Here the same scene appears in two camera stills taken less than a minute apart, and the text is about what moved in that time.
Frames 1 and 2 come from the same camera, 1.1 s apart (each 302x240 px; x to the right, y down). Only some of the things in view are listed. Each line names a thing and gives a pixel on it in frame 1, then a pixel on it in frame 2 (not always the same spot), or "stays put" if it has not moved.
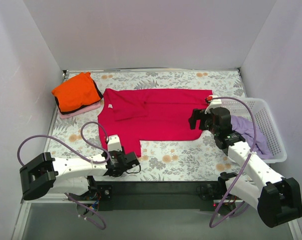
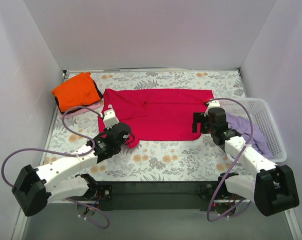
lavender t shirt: [244, 127] stays put
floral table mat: [195, 160] stays put
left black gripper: [130, 160] → [125, 137]
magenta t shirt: [132, 115] stays put
